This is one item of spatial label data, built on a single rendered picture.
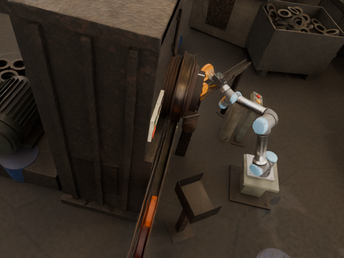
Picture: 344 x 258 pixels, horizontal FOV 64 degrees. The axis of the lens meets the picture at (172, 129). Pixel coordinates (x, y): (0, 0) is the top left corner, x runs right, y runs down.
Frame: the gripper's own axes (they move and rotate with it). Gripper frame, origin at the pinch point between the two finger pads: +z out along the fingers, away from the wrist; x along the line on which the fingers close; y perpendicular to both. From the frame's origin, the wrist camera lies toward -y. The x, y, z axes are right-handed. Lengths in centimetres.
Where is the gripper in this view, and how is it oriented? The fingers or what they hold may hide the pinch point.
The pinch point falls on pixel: (206, 70)
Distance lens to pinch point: 240.1
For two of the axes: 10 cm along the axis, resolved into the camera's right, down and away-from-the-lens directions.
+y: 3.3, -4.6, -8.3
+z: -6.2, -7.7, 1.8
